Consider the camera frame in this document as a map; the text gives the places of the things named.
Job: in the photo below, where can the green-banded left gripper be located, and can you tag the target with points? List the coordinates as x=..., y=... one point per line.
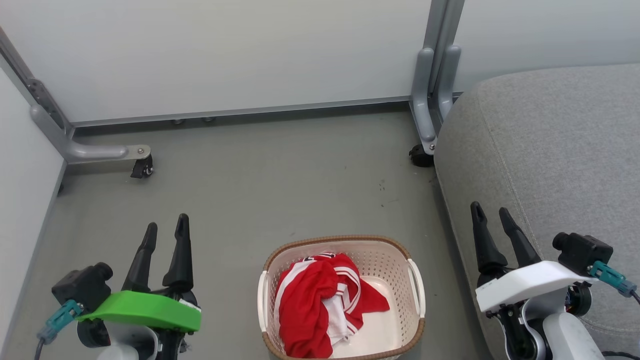
x=145, y=310

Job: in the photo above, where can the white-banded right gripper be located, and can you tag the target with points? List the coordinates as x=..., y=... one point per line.
x=530, y=282

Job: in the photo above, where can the red and white garment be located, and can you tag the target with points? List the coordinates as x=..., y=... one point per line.
x=305, y=300

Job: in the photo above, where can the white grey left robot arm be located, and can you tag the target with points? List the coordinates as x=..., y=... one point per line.
x=125, y=342

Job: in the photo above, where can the grey fabric sofa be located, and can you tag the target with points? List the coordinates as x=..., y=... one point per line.
x=550, y=150

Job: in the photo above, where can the black caster wheel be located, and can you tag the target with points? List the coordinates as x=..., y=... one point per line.
x=421, y=156
x=142, y=167

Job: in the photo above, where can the cream perforated laundry basket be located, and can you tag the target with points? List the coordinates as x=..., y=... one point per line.
x=392, y=260

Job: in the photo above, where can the grey curved partition foot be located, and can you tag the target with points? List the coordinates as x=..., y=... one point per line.
x=90, y=151

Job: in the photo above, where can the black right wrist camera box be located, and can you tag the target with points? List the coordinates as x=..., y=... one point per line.
x=582, y=252

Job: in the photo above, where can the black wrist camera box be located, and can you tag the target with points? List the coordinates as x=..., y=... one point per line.
x=582, y=252
x=82, y=287

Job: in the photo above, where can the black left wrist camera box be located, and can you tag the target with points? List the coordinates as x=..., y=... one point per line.
x=82, y=287

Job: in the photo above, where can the grey partition bottom rail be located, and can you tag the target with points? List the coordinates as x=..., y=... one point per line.
x=250, y=111

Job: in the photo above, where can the grey slanted partition post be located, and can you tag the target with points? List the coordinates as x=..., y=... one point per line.
x=42, y=95

